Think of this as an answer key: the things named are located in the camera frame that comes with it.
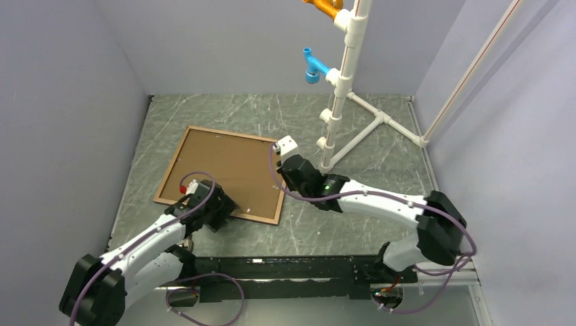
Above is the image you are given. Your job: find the blue picture frame with photo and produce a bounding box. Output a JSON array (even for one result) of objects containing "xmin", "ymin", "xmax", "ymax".
[{"xmin": 154, "ymin": 126, "xmax": 284, "ymax": 225}]

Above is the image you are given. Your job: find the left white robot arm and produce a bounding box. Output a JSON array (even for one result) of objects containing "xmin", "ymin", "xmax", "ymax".
[{"xmin": 58, "ymin": 180, "xmax": 238, "ymax": 325}]

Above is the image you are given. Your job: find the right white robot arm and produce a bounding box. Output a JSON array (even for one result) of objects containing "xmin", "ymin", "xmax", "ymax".
[{"xmin": 268, "ymin": 155, "xmax": 467, "ymax": 282}]

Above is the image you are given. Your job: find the blue pipe fitting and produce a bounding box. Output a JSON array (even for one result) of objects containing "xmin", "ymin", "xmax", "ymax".
[{"xmin": 303, "ymin": 48, "xmax": 331, "ymax": 84}]

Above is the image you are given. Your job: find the white PVC pipe stand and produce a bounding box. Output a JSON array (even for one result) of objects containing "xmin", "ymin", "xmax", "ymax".
[{"xmin": 317, "ymin": 1, "xmax": 445, "ymax": 173}]

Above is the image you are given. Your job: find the orange pipe fitting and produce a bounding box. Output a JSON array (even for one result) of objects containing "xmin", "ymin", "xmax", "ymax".
[{"xmin": 303, "ymin": 0, "xmax": 344, "ymax": 20}]

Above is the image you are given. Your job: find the white diagonal PVC pole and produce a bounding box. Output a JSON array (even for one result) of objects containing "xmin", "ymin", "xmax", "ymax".
[{"xmin": 418, "ymin": 0, "xmax": 522, "ymax": 148}]

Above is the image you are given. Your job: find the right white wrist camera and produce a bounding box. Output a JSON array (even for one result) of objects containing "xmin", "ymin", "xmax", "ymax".
[{"xmin": 272, "ymin": 135, "xmax": 300, "ymax": 158}]

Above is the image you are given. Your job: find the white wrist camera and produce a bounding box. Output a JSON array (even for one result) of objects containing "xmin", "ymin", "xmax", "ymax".
[
  {"xmin": 272, "ymin": 135, "xmax": 300, "ymax": 158},
  {"xmin": 179, "ymin": 179, "xmax": 200, "ymax": 195}
]

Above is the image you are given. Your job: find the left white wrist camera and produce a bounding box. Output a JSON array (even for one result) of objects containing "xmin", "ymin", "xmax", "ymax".
[{"xmin": 179, "ymin": 179, "xmax": 200, "ymax": 195}]

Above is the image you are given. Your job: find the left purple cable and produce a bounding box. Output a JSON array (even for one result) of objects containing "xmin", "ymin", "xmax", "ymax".
[{"xmin": 69, "ymin": 170, "xmax": 246, "ymax": 326}]

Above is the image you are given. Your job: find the purple cable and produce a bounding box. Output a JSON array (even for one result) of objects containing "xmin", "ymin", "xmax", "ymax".
[
  {"xmin": 69, "ymin": 170, "xmax": 246, "ymax": 326},
  {"xmin": 268, "ymin": 143, "xmax": 477, "ymax": 315}
]

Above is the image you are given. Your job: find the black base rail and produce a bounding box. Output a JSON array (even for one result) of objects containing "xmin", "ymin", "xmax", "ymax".
[{"xmin": 167, "ymin": 255, "xmax": 418, "ymax": 303}]

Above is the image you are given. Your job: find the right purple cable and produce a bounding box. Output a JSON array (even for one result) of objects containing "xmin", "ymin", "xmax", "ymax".
[{"xmin": 268, "ymin": 143, "xmax": 477, "ymax": 315}]

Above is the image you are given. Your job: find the aluminium extrusion frame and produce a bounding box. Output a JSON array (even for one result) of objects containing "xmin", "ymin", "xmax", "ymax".
[{"xmin": 156, "ymin": 260, "xmax": 478, "ymax": 313}]

